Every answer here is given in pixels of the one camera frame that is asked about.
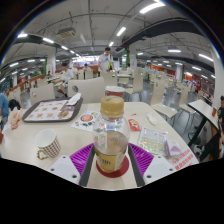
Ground beige chair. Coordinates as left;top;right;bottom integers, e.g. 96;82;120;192
29;83;56;106
67;76;107;104

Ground far cafeteria chairs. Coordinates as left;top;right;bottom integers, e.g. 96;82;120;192
6;66;208;128

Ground flat round red coaster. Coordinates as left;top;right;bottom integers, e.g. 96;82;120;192
95;154;130;179

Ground dark brown food tray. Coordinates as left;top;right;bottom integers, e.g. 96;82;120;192
21;97;84;123

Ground crumpled white napkin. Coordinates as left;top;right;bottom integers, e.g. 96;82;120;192
65;92;82;107

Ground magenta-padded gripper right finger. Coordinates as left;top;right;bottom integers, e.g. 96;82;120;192
127;142;177;187

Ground ceiling air conditioner unit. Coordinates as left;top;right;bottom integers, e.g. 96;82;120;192
56;27;77;38

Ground black backpack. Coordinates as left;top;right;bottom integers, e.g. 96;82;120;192
8;98;22;111

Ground small white wrapper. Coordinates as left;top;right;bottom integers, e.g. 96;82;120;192
145;112;158;127

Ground ceiling lights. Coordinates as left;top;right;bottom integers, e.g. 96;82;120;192
0;1;221;84

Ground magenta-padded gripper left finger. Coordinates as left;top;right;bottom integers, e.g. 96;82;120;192
46;142;97;187

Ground small red packet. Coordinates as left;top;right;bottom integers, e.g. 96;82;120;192
128;118;142;132

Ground clear bottle with yellow drink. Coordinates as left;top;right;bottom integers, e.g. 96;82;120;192
92;95;131;173

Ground white paper with red print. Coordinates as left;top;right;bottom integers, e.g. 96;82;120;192
169;148;200;171

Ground white patterned mug, gold handle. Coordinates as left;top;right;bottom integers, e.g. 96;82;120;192
34;128;62;160

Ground beige cafeteria table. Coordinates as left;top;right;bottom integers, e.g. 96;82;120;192
187;98;222;148

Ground plastic bag of fried food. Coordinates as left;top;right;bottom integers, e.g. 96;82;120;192
8;106;24;130

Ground person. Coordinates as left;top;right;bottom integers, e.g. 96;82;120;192
97;46;116;74
0;93;10;131
199;121;224;163
82;63;93;73
56;61;76;98
216;95;224;126

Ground purple tissue packet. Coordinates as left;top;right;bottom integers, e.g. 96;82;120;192
164;139;183;159

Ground clear plastic packet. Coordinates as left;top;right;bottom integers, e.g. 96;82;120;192
137;126;169;156

